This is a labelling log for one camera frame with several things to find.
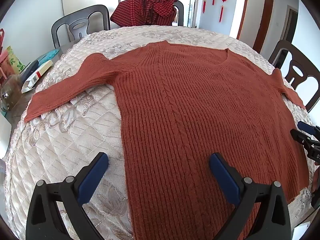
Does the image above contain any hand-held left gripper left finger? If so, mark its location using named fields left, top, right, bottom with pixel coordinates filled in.
left=26, top=152, right=109, bottom=240

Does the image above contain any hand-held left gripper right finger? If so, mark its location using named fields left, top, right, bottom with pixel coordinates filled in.
left=209, top=152, right=293, bottom=240

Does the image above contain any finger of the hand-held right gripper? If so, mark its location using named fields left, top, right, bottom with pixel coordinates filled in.
left=290, top=129, right=316, bottom=147
left=297, top=121, right=320, bottom=135

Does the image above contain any rust orange knit sweater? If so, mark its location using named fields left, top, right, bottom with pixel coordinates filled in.
left=24, top=40, right=309, bottom=240

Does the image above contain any cream quilted table cover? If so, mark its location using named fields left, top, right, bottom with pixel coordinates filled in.
left=4, top=25, right=315, bottom=240

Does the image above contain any dark brown plastic chair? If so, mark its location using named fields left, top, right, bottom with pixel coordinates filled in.
left=267, top=40, right=320, bottom=113

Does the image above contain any dark framed doorway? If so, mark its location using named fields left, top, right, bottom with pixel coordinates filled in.
left=284, top=5, right=299, bottom=46

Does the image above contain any white box with red label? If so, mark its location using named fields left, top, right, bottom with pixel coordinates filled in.
left=21, top=60, right=54, bottom=94

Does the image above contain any glass jar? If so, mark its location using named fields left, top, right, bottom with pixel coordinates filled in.
left=0, top=74, right=28, bottom=112

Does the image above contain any brown framed doorway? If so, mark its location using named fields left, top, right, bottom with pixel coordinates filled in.
left=236, top=0, right=274, bottom=63

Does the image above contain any dark blue box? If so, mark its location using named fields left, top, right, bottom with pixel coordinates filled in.
left=19, top=60, right=40, bottom=83

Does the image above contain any green floral bag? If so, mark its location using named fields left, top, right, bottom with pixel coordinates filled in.
left=5, top=45, right=25, bottom=75

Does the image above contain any pink red bag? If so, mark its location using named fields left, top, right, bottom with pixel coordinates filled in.
left=0, top=29, right=10, bottom=80

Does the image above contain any dark grey plastic chair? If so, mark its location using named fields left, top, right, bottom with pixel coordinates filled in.
left=51, top=4, right=111, bottom=48

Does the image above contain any dark chair under plaid cloth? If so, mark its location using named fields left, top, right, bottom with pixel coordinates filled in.
left=172, top=0, right=185, bottom=27

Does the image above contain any red plaid cloth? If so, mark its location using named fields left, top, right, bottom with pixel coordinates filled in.
left=110, top=0, right=178, bottom=27

